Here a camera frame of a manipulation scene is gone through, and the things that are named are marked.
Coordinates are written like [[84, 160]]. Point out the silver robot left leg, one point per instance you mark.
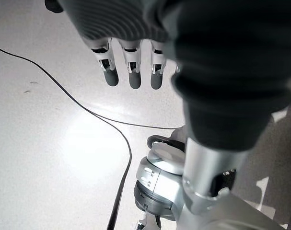
[[159, 182]]

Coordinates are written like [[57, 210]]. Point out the black silver robot left hand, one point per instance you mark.
[[207, 48]]

